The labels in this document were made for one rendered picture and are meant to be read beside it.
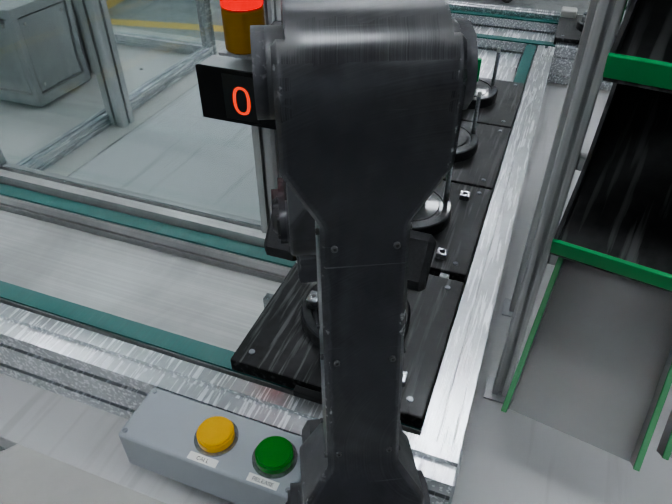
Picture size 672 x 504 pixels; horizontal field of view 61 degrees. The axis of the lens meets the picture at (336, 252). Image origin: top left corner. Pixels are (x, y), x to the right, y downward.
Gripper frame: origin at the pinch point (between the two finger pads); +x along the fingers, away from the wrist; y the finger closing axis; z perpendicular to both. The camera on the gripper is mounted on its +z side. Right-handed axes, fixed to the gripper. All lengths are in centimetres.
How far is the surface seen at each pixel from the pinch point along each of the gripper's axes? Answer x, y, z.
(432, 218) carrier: 22.8, -4.6, 8.7
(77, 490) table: -5.7, 25.1, -35.6
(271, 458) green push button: -8.9, 1.5, -23.4
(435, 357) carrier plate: 5.4, -11.2, -10.3
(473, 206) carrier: 30.2, -9.7, 13.0
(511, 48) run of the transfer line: 100, -5, 72
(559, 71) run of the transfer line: 98, -19, 66
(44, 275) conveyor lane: 8, 50, -14
